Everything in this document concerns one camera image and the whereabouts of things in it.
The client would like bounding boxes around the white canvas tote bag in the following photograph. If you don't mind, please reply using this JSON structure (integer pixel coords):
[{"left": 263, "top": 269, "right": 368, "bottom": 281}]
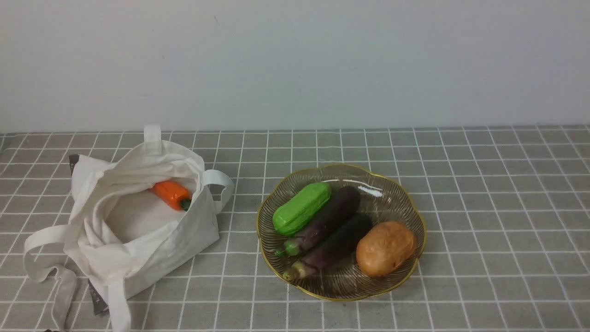
[{"left": 23, "top": 125, "right": 235, "bottom": 332}]

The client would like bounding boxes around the green toy cucumber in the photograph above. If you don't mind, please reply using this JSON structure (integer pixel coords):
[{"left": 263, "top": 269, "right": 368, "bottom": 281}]
[{"left": 272, "top": 182, "right": 331, "bottom": 237}]

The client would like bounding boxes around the upper purple toy eggplant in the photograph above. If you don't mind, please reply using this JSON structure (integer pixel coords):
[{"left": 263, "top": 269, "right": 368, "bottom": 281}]
[{"left": 274, "top": 186, "right": 361, "bottom": 257}]

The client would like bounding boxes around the purple toy eggplant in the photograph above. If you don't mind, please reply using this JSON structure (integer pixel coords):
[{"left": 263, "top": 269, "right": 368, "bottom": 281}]
[
  {"left": 274, "top": 186, "right": 361, "bottom": 257},
  {"left": 282, "top": 213, "right": 373, "bottom": 282}
]

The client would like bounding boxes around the lower purple toy eggplant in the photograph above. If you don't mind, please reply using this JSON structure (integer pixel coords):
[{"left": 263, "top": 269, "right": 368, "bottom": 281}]
[{"left": 282, "top": 213, "right": 373, "bottom": 282}]

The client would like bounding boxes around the gold-rimmed glass plate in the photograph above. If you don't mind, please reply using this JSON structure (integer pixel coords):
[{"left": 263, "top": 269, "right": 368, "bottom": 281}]
[{"left": 256, "top": 163, "right": 427, "bottom": 302}]

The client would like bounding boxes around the brown toy potato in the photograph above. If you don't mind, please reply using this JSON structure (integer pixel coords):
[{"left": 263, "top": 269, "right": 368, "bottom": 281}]
[{"left": 356, "top": 220, "right": 417, "bottom": 277}]

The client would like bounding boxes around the grey checkered tablecloth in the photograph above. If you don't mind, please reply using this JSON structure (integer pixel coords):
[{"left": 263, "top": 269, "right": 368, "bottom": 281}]
[{"left": 0, "top": 124, "right": 590, "bottom": 332}]

